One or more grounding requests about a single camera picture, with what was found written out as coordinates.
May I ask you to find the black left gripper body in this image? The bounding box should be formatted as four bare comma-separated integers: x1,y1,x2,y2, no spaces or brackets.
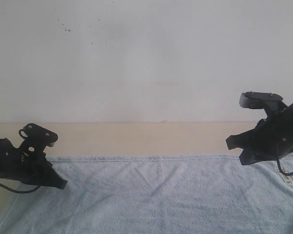
0,138,51,185

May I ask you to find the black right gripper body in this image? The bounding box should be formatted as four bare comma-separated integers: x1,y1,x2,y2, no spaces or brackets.
250,103,293,156

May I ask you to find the light blue terry towel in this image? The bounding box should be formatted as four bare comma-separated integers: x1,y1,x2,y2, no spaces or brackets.
0,155,293,234

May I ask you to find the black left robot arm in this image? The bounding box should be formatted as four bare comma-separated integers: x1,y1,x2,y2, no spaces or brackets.
0,138,67,189

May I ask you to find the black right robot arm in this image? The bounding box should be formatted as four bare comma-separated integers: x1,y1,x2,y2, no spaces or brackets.
226,92,293,165

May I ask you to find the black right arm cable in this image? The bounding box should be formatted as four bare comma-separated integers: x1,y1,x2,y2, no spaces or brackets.
275,143,293,176

